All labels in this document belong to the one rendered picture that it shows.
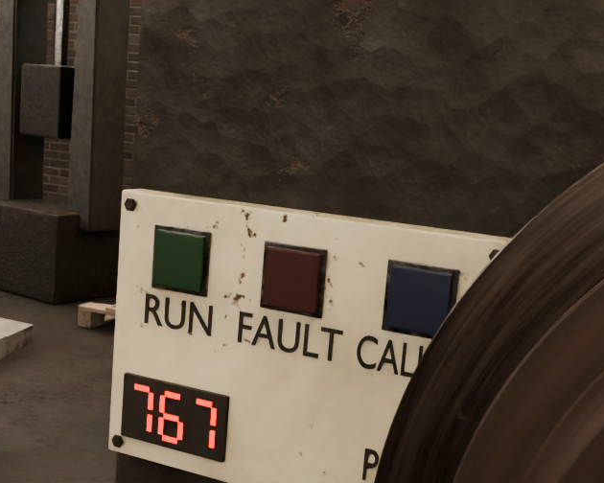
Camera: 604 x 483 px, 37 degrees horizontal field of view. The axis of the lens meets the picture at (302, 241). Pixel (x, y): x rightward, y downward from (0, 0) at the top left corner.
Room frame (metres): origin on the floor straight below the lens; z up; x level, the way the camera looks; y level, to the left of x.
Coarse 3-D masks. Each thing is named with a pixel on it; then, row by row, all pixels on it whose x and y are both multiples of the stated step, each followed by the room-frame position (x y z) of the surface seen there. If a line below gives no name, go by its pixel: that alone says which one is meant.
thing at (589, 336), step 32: (576, 320) 0.33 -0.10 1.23; (544, 352) 0.33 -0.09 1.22; (576, 352) 0.33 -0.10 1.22; (512, 384) 0.34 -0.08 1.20; (544, 384) 0.33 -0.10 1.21; (576, 384) 0.33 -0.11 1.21; (512, 416) 0.34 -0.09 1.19; (544, 416) 0.33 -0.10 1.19; (576, 416) 0.32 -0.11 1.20; (480, 448) 0.34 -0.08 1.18; (512, 448) 0.34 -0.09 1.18; (544, 448) 0.33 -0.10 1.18; (576, 448) 0.31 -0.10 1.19; (480, 480) 0.34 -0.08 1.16; (512, 480) 0.34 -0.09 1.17; (544, 480) 0.32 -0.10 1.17; (576, 480) 0.31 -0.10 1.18
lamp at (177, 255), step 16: (160, 240) 0.58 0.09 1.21; (176, 240) 0.57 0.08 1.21; (192, 240) 0.57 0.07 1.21; (160, 256) 0.58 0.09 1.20; (176, 256) 0.57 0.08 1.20; (192, 256) 0.57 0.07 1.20; (160, 272) 0.58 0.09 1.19; (176, 272) 0.57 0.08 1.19; (192, 272) 0.57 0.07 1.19; (192, 288) 0.57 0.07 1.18
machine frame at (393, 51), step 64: (192, 0) 0.60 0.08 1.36; (256, 0) 0.58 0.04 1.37; (320, 0) 0.56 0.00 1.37; (384, 0) 0.55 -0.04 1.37; (448, 0) 0.53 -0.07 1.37; (512, 0) 0.51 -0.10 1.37; (576, 0) 0.50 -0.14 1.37; (192, 64) 0.60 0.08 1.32; (256, 64) 0.58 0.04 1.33; (320, 64) 0.56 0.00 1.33; (384, 64) 0.54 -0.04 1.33; (448, 64) 0.53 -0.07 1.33; (512, 64) 0.51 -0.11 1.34; (576, 64) 0.50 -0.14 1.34; (192, 128) 0.60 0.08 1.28; (256, 128) 0.58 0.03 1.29; (320, 128) 0.56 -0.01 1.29; (384, 128) 0.54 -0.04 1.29; (448, 128) 0.53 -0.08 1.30; (512, 128) 0.51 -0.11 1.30; (576, 128) 0.50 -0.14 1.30; (192, 192) 0.60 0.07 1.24; (256, 192) 0.58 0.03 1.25; (320, 192) 0.56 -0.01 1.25; (384, 192) 0.54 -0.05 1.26; (448, 192) 0.53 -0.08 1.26; (512, 192) 0.51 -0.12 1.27
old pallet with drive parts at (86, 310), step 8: (88, 304) 4.98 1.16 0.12; (96, 304) 4.99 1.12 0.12; (104, 304) 5.00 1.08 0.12; (80, 312) 4.91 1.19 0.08; (88, 312) 4.90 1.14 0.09; (96, 312) 4.93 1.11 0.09; (104, 312) 4.86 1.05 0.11; (112, 312) 4.84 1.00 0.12; (80, 320) 4.91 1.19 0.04; (88, 320) 4.90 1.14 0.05; (96, 320) 4.94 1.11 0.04; (104, 320) 5.01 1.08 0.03; (112, 320) 5.09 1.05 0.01; (88, 328) 4.89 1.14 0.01
